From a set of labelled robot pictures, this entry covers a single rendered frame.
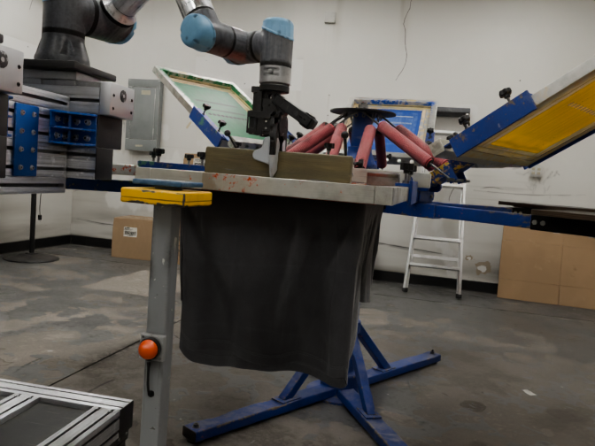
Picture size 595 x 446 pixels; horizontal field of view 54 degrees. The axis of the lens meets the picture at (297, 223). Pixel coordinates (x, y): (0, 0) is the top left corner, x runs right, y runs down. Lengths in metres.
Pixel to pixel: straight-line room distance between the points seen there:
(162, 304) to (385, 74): 5.10
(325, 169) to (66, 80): 0.80
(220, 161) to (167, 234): 0.35
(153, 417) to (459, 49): 5.27
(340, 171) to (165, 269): 0.46
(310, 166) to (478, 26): 4.88
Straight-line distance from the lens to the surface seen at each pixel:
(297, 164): 1.36
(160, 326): 1.16
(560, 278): 5.95
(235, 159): 1.40
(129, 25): 1.91
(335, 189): 1.21
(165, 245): 1.13
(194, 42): 1.35
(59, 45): 1.81
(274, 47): 1.39
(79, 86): 1.75
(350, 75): 6.10
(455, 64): 6.04
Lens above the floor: 1.00
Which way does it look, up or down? 5 degrees down
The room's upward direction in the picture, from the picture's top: 4 degrees clockwise
